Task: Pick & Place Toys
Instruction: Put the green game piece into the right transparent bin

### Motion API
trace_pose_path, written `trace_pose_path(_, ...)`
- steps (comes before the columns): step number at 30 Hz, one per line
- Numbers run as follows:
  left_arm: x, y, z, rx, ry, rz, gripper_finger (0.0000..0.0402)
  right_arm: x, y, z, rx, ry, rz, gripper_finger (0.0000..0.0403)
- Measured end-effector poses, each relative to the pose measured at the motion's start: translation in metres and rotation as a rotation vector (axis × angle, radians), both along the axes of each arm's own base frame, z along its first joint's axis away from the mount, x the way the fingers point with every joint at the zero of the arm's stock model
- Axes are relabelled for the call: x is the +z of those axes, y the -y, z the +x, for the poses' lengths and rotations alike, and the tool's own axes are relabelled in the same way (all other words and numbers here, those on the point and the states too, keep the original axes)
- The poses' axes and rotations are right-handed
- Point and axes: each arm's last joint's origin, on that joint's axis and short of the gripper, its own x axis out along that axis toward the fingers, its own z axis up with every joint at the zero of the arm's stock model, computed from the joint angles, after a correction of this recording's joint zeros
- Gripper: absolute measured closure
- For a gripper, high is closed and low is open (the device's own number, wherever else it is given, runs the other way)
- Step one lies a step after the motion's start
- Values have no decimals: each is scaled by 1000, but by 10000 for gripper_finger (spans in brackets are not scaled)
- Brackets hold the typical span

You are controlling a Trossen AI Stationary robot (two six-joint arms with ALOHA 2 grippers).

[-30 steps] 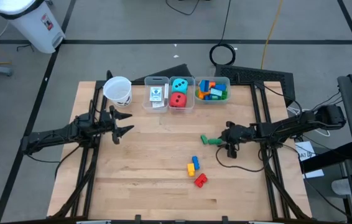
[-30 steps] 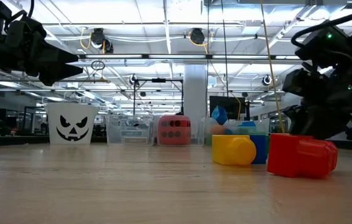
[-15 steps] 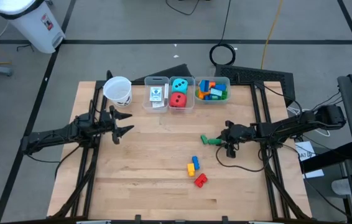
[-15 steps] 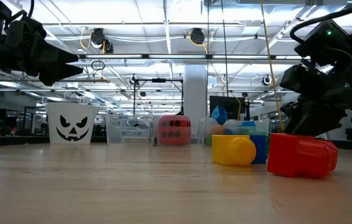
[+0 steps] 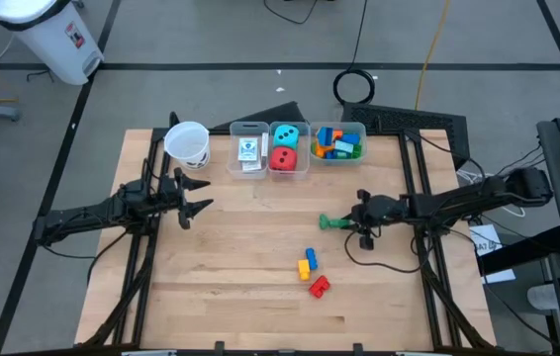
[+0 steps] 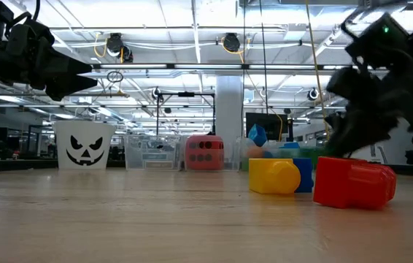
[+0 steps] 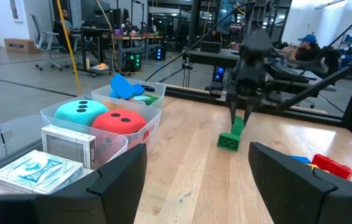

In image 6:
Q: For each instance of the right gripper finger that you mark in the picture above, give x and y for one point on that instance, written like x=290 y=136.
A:
x=370 y=140
x=352 y=126

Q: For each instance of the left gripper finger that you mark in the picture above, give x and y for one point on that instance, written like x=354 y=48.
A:
x=60 y=62
x=71 y=87

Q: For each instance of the red toy block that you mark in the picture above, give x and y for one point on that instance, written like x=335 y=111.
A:
x=349 y=182

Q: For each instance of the green toy block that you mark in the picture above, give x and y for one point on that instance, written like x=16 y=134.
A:
x=312 y=153
x=244 y=164

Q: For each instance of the blue toy block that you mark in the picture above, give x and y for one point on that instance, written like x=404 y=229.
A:
x=306 y=175
x=289 y=146
x=257 y=135

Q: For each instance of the yellow toy block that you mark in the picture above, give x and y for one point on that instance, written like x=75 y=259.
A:
x=272 y=177

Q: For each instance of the mint card pack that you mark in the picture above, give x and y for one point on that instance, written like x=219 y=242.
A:
x=154 y=156

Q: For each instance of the red foam die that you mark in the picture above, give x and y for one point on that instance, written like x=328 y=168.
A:
x=204 y=164

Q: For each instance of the white jack-o'-lantern bucket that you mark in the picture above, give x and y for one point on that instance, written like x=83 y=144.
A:
x=82 y=131

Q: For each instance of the black display screen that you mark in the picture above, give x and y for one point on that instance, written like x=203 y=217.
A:
x=276 y=124

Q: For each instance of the wide clear plastic bin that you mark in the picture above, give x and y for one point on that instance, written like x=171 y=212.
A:
x=276 y=162

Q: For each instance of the narrow clear plastic bin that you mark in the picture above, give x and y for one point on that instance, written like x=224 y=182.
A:
x=133 y=149
x=231 y=157

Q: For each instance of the silver card box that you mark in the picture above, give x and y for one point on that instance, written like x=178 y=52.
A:
x=159 y=165

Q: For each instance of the white pillar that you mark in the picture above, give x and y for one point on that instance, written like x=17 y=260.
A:
x=228 y=109

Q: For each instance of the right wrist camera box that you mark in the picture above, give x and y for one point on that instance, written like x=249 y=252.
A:
x=378 y=40

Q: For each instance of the black frame rig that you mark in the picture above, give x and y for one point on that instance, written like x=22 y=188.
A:
x=186 y=94

